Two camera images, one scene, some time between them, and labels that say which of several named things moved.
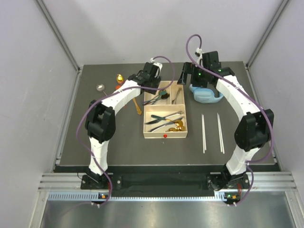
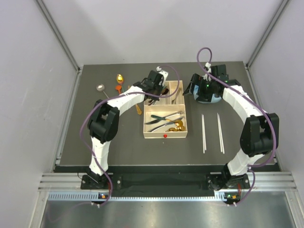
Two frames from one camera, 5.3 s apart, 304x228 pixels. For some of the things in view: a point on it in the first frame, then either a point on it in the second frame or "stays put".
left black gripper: [156, 80] to [156, 97]
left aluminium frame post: [42, 4] stays put
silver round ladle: [100, 87] stays put
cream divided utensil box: [165, 114] stays put
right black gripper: [188, 68] to [199, 80]
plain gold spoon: [178, 125] stays put
